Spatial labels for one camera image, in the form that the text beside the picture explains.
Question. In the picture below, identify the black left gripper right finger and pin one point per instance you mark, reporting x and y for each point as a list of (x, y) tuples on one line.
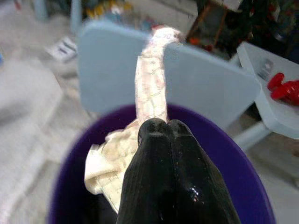
[(198, 182)]

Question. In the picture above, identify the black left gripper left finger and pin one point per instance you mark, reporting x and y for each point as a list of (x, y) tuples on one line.
[(149, 175)]

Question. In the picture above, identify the white paper wrapper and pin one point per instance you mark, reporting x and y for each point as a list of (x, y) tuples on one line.
[(151, 81)]

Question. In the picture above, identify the purple rubbish bin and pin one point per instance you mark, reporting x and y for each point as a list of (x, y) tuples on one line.
[(233, 163)]

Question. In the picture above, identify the small white plastic table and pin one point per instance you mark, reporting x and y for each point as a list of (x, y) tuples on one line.
[(280, 116)]

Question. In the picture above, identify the light blue child chair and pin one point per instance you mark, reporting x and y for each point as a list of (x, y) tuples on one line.
[(105, 70)]

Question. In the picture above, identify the red plastic toy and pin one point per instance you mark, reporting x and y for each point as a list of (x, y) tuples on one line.
[(285, 89)]

